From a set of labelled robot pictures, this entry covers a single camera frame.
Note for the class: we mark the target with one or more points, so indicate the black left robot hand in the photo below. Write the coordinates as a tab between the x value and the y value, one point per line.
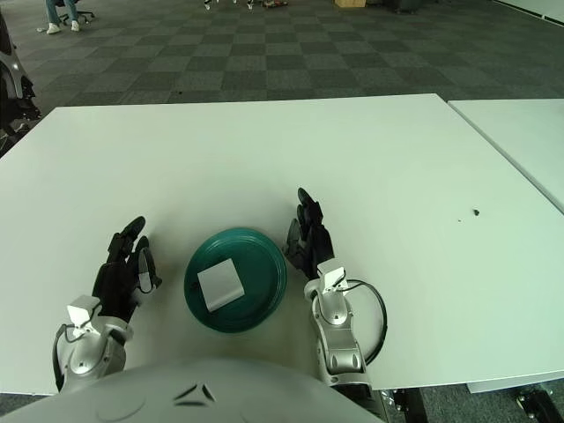
116	282

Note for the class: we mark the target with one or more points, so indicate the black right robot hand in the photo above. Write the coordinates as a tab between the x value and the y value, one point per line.
315	242

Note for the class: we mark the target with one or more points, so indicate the white charger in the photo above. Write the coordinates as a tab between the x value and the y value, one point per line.
218	284

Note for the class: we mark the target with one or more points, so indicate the dark green plate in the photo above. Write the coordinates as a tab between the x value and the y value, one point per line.
260	273

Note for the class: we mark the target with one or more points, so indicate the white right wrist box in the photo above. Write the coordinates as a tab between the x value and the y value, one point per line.
331	275

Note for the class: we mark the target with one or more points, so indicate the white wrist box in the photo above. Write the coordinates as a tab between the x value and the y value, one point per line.
331	275
81	313

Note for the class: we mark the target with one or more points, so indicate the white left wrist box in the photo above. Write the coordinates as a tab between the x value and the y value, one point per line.
81	313

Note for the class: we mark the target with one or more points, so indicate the grey robot torso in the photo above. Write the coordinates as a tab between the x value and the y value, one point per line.
242	392

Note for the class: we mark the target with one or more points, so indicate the white neighbouring table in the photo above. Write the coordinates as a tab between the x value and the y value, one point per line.
524	136

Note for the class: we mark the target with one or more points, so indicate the brown cardboard box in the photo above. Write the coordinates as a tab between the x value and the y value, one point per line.
350	3

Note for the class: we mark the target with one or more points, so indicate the black office chair base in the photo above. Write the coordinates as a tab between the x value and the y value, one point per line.
83	15

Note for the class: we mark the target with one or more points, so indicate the person legs white shoes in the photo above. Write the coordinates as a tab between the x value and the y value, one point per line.
53	20

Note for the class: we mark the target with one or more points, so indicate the black table frame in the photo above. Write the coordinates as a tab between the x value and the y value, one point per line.
412	405

